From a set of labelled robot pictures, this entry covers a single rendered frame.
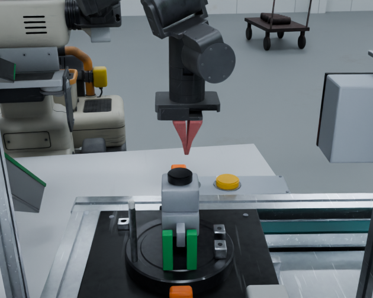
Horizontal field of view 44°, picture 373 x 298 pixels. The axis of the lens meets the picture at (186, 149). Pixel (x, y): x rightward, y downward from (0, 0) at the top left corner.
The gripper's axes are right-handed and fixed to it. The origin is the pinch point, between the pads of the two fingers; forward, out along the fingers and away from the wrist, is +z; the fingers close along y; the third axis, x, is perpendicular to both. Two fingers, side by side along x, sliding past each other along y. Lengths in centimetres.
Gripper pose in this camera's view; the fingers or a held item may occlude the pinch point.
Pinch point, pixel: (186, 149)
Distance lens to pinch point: 78.9
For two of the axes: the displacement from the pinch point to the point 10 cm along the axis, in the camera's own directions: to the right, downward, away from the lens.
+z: -0.1, 9.0, 4.3
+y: 10.0, -0.1, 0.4
